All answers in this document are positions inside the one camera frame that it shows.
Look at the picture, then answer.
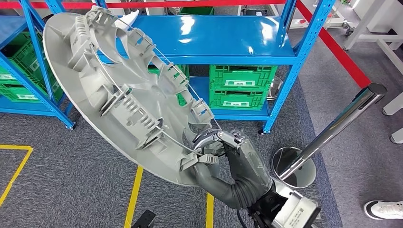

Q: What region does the white frame cart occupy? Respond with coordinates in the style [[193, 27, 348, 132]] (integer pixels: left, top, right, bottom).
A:
[[288, 6, 356, 37]]

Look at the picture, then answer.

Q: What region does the grey plastic wheel cover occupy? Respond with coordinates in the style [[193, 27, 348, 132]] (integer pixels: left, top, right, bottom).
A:
[[42, 5, 222, 187]]

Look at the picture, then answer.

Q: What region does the chrome stanchion post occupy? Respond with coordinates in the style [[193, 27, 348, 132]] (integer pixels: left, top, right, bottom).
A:
[[267, 75, 284, 101], [271, 83, 388, 190]]

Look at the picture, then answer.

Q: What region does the yellow floor tape square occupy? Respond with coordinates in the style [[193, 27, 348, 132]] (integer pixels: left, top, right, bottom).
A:
[[0, 144, 34, 207], [124, 166, 215, 228]]

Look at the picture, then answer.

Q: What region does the person's right foot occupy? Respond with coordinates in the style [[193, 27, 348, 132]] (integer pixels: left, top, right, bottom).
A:
[[364, 200, 403, 220]]

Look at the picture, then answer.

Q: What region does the green plastic crate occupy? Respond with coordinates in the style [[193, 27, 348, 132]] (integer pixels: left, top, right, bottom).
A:
[[209, 89, 268, 111], [175, 91, 190, 107], [0, 31, 48, 84], [179, 6, 215, 16], [148, 64, 191, 83], [0, 70, 65, 103], [209, 64, 278, 93]]

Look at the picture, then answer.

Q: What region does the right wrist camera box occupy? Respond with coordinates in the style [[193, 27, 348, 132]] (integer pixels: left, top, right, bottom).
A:
[[272, 190, 322, 228]]

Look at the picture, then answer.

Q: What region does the black robot torso part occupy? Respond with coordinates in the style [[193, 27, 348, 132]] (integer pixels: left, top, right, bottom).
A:
[[131, 210, 156, 228]]

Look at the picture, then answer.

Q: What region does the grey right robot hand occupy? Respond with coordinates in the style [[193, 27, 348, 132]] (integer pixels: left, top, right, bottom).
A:
[[189, 128, 273, 196]]

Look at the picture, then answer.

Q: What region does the white frame workbench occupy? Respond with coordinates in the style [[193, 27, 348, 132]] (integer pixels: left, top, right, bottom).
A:
[[342, 0, 403, 145]]

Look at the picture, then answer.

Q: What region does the white curved plastic part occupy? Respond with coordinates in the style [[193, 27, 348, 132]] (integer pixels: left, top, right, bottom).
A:
[[115, 9, 140, 31]]

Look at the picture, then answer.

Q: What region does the blue steel shelf rack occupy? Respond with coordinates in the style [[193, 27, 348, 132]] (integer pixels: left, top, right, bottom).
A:
[[94, 0, 337, 135], [0, 0, 77, 130]]

